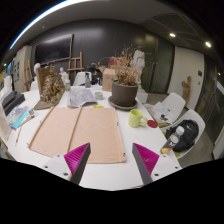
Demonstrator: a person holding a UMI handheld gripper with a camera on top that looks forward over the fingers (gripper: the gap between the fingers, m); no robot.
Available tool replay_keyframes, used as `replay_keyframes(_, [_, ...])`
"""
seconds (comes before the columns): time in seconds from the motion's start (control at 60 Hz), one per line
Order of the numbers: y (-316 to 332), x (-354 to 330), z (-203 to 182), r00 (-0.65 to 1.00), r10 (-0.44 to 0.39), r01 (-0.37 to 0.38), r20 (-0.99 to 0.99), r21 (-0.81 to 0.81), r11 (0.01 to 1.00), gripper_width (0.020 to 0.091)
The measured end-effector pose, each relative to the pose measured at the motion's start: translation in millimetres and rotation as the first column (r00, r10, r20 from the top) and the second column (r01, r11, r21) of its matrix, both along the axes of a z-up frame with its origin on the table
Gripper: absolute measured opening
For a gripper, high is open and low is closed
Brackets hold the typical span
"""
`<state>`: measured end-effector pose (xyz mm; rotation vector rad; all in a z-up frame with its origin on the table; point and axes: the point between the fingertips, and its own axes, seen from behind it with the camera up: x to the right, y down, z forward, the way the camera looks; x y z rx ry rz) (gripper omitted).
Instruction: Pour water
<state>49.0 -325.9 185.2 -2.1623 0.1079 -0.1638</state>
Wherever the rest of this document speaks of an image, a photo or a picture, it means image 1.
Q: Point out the small green bottle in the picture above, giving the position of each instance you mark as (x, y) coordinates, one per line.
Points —
(67, 86)

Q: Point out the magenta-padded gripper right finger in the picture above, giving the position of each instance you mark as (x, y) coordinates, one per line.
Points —
(146, 160)

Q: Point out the brown cardboard box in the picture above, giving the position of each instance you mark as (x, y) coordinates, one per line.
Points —
(107, 80)

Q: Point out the white chair with green cushion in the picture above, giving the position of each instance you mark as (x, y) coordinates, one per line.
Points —
(196, 116)

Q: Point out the wooden easel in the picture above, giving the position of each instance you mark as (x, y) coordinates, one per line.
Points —
(76, 65)

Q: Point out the white plastic chair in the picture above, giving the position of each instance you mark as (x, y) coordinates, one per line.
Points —
(80, 78)
(176, 100)

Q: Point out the papers on chair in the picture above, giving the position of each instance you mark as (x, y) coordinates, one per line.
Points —
(162, 113)

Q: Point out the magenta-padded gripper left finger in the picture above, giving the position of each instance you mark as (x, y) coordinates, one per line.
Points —
(77, 160)

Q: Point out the wooden figure sculpture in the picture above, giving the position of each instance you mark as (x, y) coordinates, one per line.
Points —
(186, 90)

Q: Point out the white pedestal block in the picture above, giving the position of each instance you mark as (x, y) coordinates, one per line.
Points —
(142, 96)

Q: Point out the dark wall screen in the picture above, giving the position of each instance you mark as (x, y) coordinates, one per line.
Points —
(53, 48)

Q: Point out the round ceiling light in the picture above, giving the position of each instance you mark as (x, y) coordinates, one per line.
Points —
(172, 34)
(208, 44)

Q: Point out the large pink board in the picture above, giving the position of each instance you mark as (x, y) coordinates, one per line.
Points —
(96, 133)

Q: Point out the black boxes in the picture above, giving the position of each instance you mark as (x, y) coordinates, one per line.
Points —
(12, 101)

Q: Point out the small white cup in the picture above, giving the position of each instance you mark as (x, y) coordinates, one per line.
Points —
(99, 95)

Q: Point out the flat round red coaster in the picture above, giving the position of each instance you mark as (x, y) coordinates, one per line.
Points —
(152, 124)

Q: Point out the small yellow item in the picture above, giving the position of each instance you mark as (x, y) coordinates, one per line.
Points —
(97, 106)

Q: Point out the yellow-green mug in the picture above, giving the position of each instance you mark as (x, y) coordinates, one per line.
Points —
(135, 118)

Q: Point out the printed paper sheet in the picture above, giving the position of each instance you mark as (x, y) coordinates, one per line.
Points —
(80, 96)

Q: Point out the clear spray bottle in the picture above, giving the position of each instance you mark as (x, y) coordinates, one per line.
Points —
(87, 81)

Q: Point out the dark double door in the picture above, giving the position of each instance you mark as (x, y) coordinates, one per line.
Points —
(160, 63)

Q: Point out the black backpack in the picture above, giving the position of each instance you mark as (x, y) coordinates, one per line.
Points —
(187, 133)

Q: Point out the small white figurine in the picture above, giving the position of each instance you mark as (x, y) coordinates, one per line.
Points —
(63, 75)

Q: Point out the large white statue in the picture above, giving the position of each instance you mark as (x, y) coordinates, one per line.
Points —
(139, 60)

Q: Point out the colourful book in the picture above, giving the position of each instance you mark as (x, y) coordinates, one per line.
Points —
(17, 116)

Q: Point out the grey plant saucer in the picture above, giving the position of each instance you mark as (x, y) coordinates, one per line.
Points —
(123, 108)

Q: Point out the dark pot with dried plant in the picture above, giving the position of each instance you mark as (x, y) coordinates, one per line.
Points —
(124, 95)

